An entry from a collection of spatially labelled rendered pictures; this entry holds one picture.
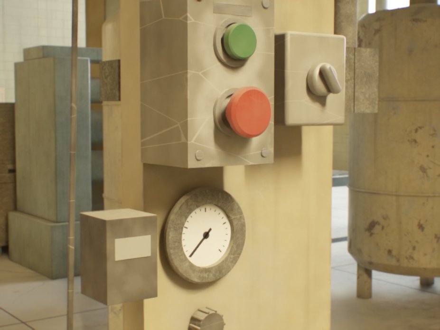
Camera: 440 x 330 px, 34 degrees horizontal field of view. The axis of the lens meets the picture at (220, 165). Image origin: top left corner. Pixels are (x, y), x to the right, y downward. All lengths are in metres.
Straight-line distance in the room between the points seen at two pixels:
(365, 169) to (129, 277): 5.09
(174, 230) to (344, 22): 0.37
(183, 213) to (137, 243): 0.06
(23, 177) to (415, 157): 3.87
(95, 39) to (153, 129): 7.65
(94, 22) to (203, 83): 7.74
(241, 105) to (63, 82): 6.11
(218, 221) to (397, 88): 4.85
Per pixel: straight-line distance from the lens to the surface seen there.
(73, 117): 0.58
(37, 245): 6.96
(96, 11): 8.28
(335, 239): 7.18
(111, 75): 0.74
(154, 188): 0.64
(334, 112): 0.69
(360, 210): 5.75
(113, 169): 4.10
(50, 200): 6.80
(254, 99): 0.58
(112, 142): 4.09
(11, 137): 7.92
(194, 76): 0.57
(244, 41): 0.59
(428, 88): 5.46
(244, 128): 0.57
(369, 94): 0.87
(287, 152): 0.74
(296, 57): 0.66
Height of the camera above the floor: 1.52
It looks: 4 degrees down
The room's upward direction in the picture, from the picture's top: straight up
